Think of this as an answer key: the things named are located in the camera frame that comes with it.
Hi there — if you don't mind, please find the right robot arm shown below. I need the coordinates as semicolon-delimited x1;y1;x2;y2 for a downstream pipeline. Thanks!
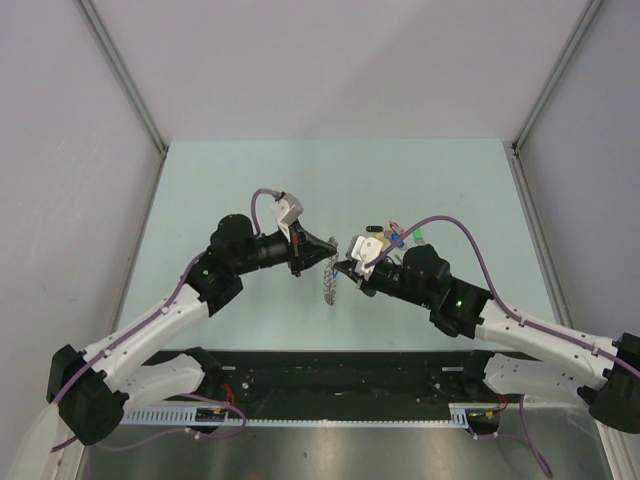
335;245;639;434

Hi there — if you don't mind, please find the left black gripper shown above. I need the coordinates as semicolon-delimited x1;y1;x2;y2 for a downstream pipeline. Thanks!
232;218;335;275

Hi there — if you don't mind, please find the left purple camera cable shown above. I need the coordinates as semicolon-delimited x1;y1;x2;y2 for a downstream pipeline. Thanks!
47;187;286;454

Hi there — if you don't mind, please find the round metal keyring disc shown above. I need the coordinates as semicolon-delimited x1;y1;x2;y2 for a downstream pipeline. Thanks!
322;236;339;306

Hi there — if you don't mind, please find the purple camera cable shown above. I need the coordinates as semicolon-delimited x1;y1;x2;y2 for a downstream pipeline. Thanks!
47;187;286;454
364;215;640;476

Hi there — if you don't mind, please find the left aluminium frame post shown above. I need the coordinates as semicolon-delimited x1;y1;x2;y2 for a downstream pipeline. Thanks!
74;0;168;159

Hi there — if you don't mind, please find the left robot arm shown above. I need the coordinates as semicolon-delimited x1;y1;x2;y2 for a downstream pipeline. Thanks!
46;214;337;446

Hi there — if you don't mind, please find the aluminium frame post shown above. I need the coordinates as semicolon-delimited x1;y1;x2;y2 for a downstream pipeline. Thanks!
74;0;168;159
510;0;608;156

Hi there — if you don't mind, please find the right aluminium frame post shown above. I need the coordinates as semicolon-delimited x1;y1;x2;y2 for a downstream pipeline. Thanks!
510;0;608;156

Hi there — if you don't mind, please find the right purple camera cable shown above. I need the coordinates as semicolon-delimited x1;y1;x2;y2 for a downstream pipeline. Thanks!
364;215;640;476

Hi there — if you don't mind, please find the white slotted cable duct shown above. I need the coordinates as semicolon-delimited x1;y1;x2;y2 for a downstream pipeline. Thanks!
122;404;481;429

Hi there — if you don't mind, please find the green tag key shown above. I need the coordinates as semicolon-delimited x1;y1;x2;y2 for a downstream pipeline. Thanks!
412;228;429;246

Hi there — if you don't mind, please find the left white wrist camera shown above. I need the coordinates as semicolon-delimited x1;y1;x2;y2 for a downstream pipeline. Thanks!
271;192;304;241

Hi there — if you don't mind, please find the yellow tag key upper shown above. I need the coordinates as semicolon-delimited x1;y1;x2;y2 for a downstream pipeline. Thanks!
373;231;390;247

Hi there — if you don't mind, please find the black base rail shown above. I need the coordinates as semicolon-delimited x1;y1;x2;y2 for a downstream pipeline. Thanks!
198;351;499;422

